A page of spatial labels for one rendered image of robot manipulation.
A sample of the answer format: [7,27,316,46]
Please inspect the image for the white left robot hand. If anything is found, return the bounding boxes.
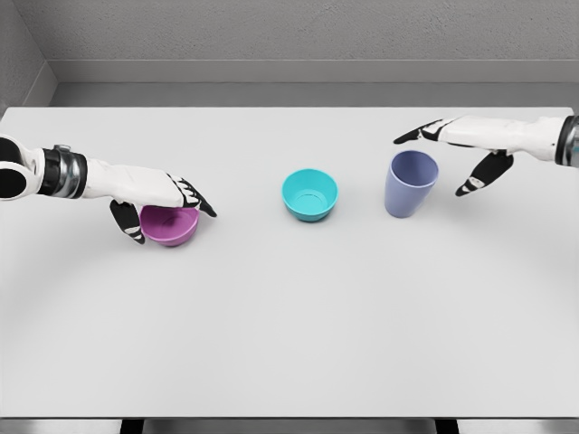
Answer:
[109,165,218,246]

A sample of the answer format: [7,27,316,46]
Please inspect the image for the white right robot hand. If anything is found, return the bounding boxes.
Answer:
[393,115,517,198]

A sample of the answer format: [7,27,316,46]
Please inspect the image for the purple plastic bowl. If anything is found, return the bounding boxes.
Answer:
[138,205,201,248]

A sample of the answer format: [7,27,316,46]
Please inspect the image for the lavender blue plastic cup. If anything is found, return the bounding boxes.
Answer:
[384,150,440,221]

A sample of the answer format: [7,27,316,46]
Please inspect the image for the teal plastic bowl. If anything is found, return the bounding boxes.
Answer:
[281,168,340,223]

